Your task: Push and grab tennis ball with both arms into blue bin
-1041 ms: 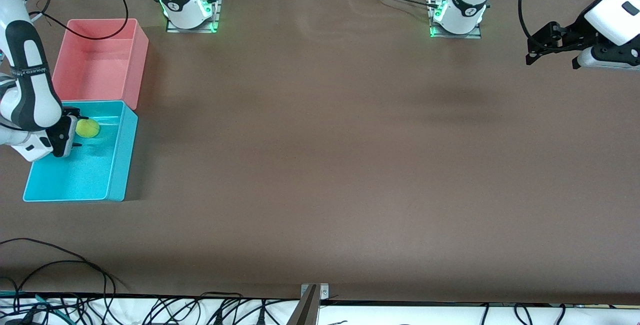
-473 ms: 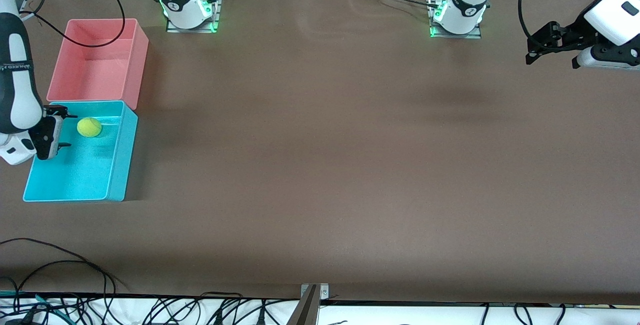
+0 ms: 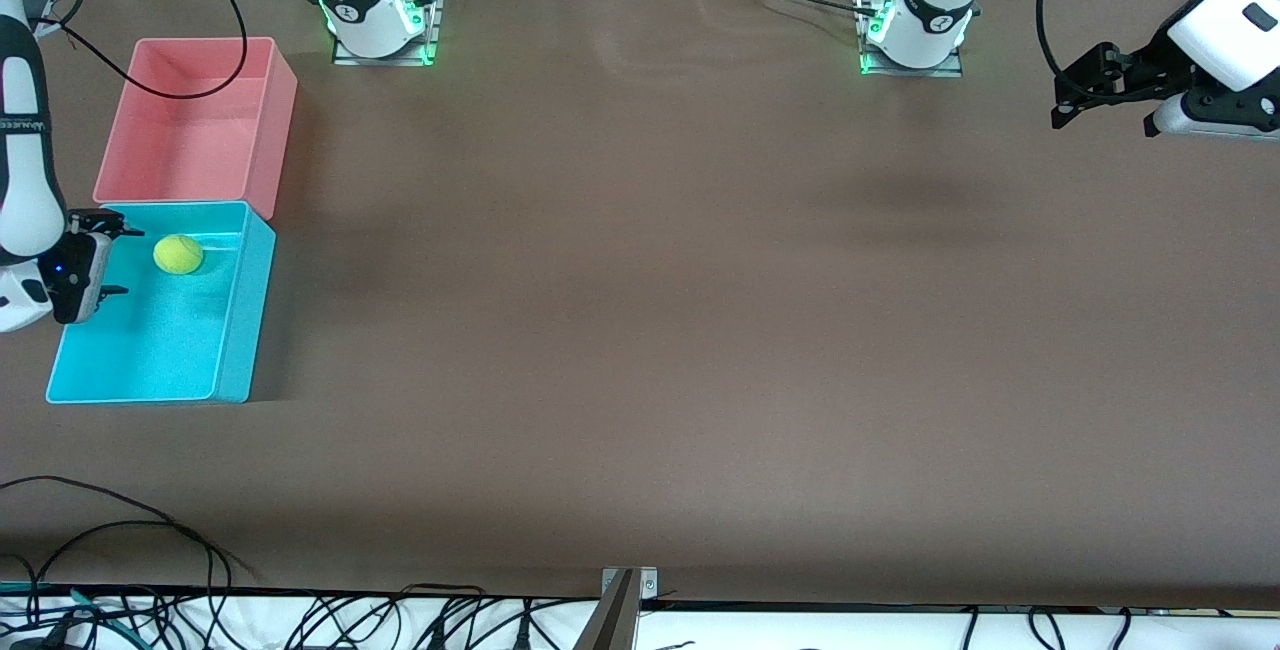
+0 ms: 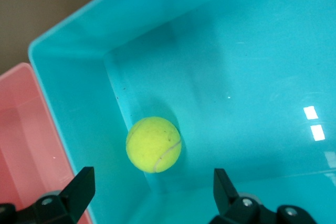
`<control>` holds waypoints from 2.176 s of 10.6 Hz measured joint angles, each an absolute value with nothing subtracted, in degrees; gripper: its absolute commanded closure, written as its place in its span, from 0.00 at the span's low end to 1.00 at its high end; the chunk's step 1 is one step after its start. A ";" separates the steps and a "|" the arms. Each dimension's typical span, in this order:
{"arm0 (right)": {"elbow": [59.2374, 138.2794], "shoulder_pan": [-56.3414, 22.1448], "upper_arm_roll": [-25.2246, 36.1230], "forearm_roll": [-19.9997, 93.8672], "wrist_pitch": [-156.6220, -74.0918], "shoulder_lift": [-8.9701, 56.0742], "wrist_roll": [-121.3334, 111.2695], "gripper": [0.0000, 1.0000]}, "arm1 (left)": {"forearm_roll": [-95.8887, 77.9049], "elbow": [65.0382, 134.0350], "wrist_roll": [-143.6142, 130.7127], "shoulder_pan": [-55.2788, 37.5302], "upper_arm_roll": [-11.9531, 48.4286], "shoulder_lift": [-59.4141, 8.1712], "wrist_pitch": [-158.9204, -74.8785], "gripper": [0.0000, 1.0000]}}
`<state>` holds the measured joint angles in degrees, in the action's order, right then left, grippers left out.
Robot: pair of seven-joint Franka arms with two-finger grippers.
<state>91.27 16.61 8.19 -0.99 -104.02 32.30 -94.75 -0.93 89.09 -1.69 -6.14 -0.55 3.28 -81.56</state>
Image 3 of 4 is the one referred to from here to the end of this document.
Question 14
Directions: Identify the yellow-green tennis ball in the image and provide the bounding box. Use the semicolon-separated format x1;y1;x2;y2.
153;234;206;276

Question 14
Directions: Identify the blue plastic bin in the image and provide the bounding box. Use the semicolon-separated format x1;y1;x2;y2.
45;200;278;405

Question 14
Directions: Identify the pink plastic bin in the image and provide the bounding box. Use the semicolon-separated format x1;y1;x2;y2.
93;36;299;222

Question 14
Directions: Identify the brown table cover sheet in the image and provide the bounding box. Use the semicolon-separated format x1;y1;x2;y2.
0;0;1280;611

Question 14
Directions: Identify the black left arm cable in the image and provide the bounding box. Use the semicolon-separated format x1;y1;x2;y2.
1036;0;1181;109

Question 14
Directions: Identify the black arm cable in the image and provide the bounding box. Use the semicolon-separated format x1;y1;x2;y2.
1036;0;1181;109
35;0;249;101

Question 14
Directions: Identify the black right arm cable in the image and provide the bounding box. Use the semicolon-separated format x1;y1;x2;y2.
35;0;249;101

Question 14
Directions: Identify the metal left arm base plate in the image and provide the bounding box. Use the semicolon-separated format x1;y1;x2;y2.
855;0;967;79

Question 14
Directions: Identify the long black cable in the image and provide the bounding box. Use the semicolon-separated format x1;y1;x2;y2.
25;520;256;591
0;475;221;593

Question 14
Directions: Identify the teal cable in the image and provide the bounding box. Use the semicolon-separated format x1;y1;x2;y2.
0;582;136;646

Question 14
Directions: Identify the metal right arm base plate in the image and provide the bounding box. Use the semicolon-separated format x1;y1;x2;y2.
332;0;447;66

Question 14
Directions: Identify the grey metal post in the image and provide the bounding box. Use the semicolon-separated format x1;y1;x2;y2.
570;570;641;650

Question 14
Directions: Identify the metal bracket plate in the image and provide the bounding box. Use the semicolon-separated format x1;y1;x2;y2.
600;567;659;601

